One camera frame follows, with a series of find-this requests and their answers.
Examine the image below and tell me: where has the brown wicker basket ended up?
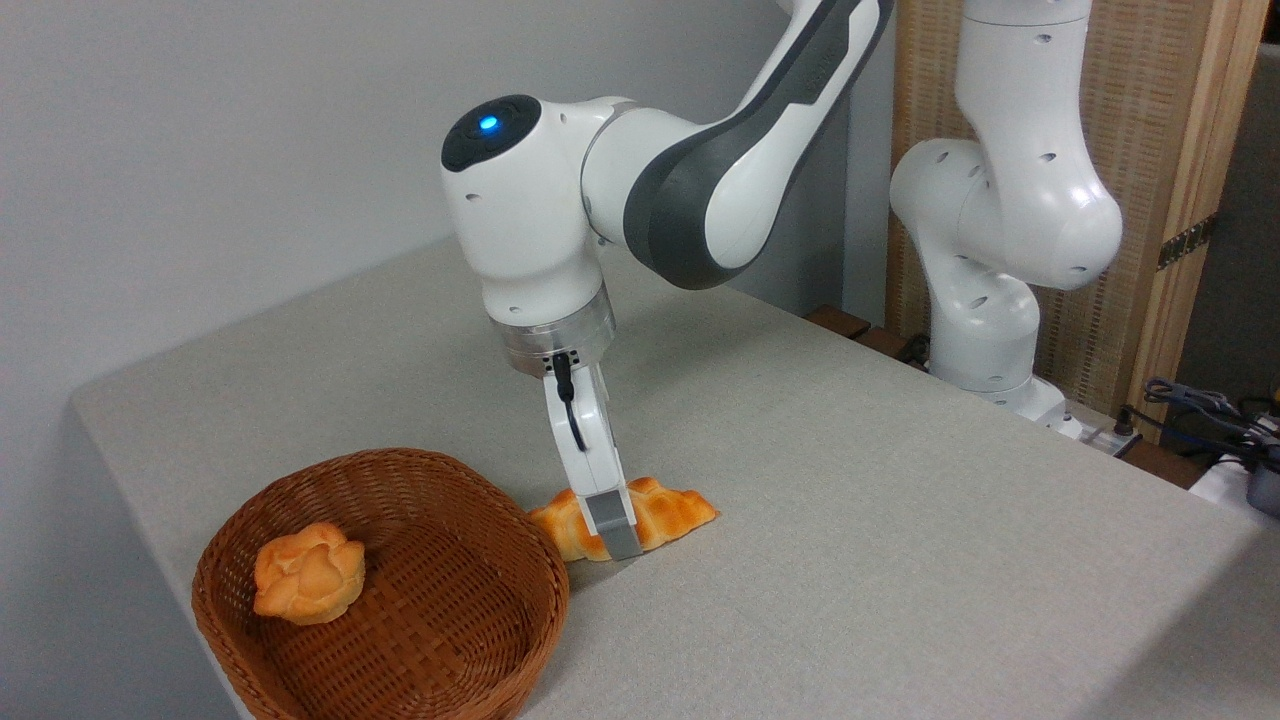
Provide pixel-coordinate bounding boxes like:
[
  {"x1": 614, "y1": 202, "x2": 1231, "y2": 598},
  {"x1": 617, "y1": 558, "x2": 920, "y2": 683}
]
[{"x1": 191, "y1": 447, "x2": 571, "y2": 720}]

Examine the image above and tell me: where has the bundle of dark cables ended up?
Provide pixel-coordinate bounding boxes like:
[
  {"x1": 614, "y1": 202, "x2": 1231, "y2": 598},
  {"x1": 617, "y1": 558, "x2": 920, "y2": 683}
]
[{"x1": 1120, "y1": 375, "x2": 1280, "y2": 471}]

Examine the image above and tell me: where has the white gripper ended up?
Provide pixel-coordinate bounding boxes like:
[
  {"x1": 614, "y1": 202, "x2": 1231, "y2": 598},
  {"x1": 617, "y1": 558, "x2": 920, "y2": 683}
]
[{"x1": 543, "y1": 362, "x2": 644, "y2": 561}]

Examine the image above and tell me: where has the grey fabric table cover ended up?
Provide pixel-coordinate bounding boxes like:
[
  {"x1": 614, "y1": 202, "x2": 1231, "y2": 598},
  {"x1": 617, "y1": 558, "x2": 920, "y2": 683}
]
[{"x1": 70, "y1": 235, "x2": 1280, "y2": 720}]

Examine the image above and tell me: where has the wooden woven folding screen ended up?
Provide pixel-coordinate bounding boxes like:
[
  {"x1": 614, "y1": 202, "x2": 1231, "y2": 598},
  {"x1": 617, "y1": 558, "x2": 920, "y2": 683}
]
[{"x1": 885, "y1": 0, "x2": 1271, "y2": 446}]

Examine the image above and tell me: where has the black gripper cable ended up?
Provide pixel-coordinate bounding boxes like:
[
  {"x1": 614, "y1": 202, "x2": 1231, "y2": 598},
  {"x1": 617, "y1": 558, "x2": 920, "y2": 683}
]
[{"x1": 552, "y1": 350, "x2": 589, "y2": 453}]

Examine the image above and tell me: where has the round flower-shaped bread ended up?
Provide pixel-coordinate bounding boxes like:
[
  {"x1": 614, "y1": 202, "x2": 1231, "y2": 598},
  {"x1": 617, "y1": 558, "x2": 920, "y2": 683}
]
[{"x1": 252, "y1": 521, "x2": 367, "y2": 627}]

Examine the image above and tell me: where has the long braided bread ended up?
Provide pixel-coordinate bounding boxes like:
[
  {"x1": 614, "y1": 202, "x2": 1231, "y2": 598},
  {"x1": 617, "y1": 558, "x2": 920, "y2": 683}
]
[{"x1": 528, "y1": 476, "x2": 721, "y2": 563}]

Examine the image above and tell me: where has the grey plastic box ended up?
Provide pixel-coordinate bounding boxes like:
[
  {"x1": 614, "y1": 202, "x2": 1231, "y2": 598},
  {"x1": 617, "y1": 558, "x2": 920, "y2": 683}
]
[{"x1": 1245, "y1": 455, "x2": 1280, "y2": 519}]

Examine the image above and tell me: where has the white power strip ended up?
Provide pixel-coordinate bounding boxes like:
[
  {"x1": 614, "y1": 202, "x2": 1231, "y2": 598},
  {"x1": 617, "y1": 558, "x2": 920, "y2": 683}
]
[{"x1": 1060, "y1": 402, "x2": 1143, "y2": 459}]

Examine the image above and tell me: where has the metal screen hinge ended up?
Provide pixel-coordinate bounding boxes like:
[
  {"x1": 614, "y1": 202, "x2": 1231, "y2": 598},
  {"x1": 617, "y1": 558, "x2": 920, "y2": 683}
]
[{"x1": 1157, "y1": 213, "x2": 1219, "y2": 271}]

